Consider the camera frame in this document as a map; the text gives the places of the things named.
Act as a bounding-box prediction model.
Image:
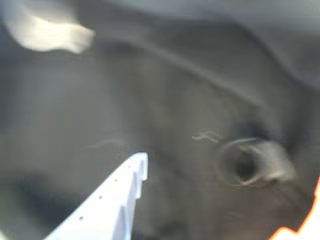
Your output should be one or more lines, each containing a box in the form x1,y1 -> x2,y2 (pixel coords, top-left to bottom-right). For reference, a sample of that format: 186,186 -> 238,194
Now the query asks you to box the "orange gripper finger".
270,175 -> 320,240

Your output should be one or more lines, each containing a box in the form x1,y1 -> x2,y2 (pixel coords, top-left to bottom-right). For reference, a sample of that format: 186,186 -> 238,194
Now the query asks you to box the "black fabric bag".
0,0 -> 320,240

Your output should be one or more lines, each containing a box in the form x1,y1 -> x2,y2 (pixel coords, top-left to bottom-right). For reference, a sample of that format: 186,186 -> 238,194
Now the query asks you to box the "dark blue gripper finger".
44,151 -> 149,240

